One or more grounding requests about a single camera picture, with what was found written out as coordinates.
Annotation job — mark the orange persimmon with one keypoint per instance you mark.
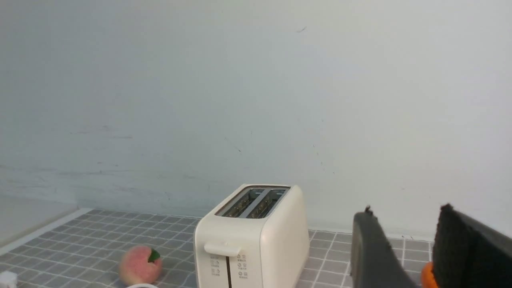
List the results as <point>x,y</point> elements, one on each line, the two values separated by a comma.
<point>427,277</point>

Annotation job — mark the pink peach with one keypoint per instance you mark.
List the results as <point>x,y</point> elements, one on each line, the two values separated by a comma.
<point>140,264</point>

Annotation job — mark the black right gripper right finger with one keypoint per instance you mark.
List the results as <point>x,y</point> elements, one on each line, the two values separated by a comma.
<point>470,254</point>

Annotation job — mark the white toaster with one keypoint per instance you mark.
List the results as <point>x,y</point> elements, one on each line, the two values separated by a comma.
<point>257,237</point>

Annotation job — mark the white power plug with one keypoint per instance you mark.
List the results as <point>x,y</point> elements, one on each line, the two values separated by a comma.
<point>8,279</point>

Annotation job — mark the grey checked tablecloth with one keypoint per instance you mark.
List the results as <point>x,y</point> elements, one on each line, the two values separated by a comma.
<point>83,253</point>

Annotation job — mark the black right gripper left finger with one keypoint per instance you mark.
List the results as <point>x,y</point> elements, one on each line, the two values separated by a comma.
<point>373,262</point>

